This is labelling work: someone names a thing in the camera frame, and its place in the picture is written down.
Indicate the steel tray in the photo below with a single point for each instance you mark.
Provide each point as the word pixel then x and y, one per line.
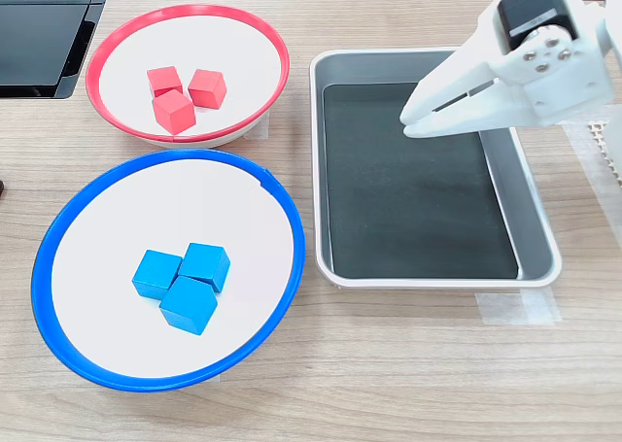
pixel 534 238

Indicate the red-rimmed white plate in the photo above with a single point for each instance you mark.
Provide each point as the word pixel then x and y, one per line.
pixel 233 39

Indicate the pale perforated base plate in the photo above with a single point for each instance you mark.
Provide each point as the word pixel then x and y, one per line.
pixel 605 141

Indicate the blue-rimmed white plate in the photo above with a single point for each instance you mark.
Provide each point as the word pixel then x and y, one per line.
pixel 97 316

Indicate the black tray mat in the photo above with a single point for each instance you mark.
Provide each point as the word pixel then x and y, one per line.
pixel 413 209

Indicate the blue cube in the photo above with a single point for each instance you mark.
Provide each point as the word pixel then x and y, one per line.
pixel 187 306
pixel 206 262
pixel 153 272

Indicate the pale translucent sheet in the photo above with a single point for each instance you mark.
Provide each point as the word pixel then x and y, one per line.
pixel 583 180

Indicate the black glossy device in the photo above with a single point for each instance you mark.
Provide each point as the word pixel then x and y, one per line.
pixel 39 48

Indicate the clear tape strip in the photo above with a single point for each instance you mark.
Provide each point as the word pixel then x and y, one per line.
pixel 260 128
pixel 515 308

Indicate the red cube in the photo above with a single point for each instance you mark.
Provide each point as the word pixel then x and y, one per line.
pixel 164 78
pixel 206 87
pixel 172 114

